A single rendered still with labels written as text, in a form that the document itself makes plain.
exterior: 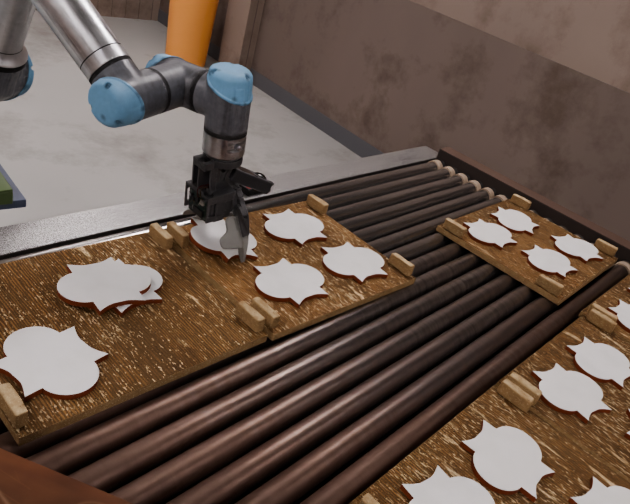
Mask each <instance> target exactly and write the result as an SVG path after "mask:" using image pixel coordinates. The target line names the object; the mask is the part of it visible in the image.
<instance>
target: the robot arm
mask: <svg viewBox="0 0 630 504"><path fill-rule="evenodd" d="M36 9H37V10H38V12H39V13H40V14H41V16H42V17H43V19H44V20H45V21H46V23H47V24H48V26H49V27H50V28H51V30H52V31H53V33H54V34H55V35H56V37H57V38H58V39H59V41H60V42H61V44H62V45H63V46H64V48H65V49H66V51H67V52H68V53H69V55H70V56H71V58H72V59H73V60H74V62H75V63H76V64H77V66H78V67H79V69H80V70H81V71H82V73H83V74H84V76H85V77H86V78H87V80H88V81H89V82H90V84H91V87H90V88H89V91H88V103H89V104H90V105H91V108H92V109H91V112H92V113H93V115H94V117H95V118H96V119H97V120H98V121H99V122H100V123H102V124H103V125H105V126H107V127H111V128H117V127H123V126H127V125H133V124H136V123H138V122H140V121H141V120H144V119H147V118H150V117H152V116H155V115H158V114H162V113H164V112H167V111H170V110H173V109H176V108H179V107H183V108H186V109H188V110H191V111H193V112H196V113H198V114H202V115H204V128H203V139H202V150H203V154H199V155H195V156H193V166H192V180H188V181H186V184H185V198H184V206H187V205H189V207H188V209H186V210H184V212H183V215H188V214H196V219H199V220H203V221H204V222H205V223H206V224H207V223H210V222H217V221H220V220H223V216H226V215H229V213H232V212H233V216H228V217H227V218H226V220H225V225H226V233H225V234H224V235H223V236H222V237H221V238H220V246H221V247H222V248H223V249H238V254H239V258H240V261H241V263H243V262H245V258H246V253H247V248H248V241H249V234H250V229H249V215H248V211H247V207H246V205H245V202H244V196H243V193H242V190H241V189H242V188H241V187H240V186H239V185H243V186H246V187H249V188H251V189H252V190H254V191H260V192H262V193H265V194H267V193H268V192H269V190H270V189H271V187H272V183H271V182H270V181H269V180H267V178H266V177H265V175H264V174H262V173H260V172H254V171H251V170H249V169H246V168H244V167H241V165H242V162H243V156H244V153H245V146H246V138H247V131H248V123H249V115H250V108H251V102H252V100H253V94H252V88H253V75H252V73H251V72H250V70H249V69H247V68H246V67H244V66H242V65H239V64H232V63H230V62H218V63H215V64H213V65H211V66H210V68H209V70H208V69H205V68H203V67H200V66H197V65H195V64H192V63H190V62H187V61H185V60H184V59H182V58H180V57H177V56H171V55H168V54H163V53H161V54H157V55H155V56H153V58H152V60H149V61H148V63H147V64H146V66H145V68H143V69H140V70H139V69H138V67H137V66H136V64H135V63H134V62H133V60H132V59H131V58H130V56H129V55H128V53H127V52H126V50H125V49H124V47H123V46H122V45H121V43H120V42H119V40H118V39H117V38H116V36H115V35H114V33H113V32H112V30H111V29H110V28H109V26H108V25H107V23H106V22H105V21H104V19H103V18H102V16H101V15H100V13H99V12H98V11H97V9H96V8H95V6H94V5H93V4H92V2H91V1H90V0H0V101H9V100H12V99H15V98H16V97H19V96H21V95H23V94H25V93H26V92H27V91H28V90H29V89H30V87H31V85H32V83H33V78H34V70H32V69H31V66H33V63H32V60H31V58H30V56H29V54H28V51H27V49H26V47H25V45H24V42H25V39H26V36H27V34H28V31H29V28H30V25H31V22H32V19H33V16H34V13H35V10H36ZM188 188H190V193H189V199H187V192H188Z"/></svg>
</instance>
